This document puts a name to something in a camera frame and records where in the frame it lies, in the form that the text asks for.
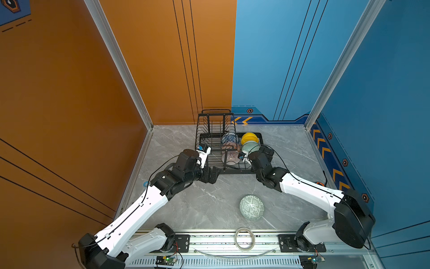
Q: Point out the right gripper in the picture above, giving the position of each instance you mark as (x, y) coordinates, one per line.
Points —
(266, 151)

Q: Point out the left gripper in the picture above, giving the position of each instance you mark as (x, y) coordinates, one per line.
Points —
(214, 175)

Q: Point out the pale green ribbed bowl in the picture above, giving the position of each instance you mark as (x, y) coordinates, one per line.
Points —
(250, 147)

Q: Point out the yellow bowl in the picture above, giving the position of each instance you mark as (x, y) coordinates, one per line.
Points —
(247, 137)

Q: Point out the pink striped bowl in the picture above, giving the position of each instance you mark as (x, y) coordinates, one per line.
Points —
(230, 157)

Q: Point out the blue floral bowl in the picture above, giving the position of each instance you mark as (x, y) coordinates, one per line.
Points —
(229, 137)

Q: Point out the green patterned bowl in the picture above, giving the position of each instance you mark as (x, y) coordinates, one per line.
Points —
(251, 207)

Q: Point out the orange patterned bowl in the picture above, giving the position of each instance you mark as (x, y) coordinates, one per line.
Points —
(231, 146)

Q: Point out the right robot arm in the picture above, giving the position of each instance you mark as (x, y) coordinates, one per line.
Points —
(349, 219)

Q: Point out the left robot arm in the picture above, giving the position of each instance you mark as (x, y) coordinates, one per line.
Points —
(115, 247)

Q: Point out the clear tape roll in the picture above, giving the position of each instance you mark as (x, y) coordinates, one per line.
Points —
(244, 239)

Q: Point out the left green circuit board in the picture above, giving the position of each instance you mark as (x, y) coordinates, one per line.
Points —
(166, 261)

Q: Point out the green circuit board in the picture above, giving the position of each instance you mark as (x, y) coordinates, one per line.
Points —
(166, 261)
(311, 262)

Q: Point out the right green circuit board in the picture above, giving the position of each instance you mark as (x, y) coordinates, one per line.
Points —
(311, 262)

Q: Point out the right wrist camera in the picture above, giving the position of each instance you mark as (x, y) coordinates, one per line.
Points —
(244, 157)

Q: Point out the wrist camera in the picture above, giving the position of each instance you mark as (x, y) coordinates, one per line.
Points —
(203, 150)
(244, 157)

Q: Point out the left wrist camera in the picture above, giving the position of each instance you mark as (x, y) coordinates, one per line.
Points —
(203, 150)

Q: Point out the black wire dish rack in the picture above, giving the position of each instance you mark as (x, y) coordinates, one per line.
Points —
(212, 124)

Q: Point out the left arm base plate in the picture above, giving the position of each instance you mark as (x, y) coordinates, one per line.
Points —
(181, 243)

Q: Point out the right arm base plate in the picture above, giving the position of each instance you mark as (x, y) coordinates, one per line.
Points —
(289, 243)

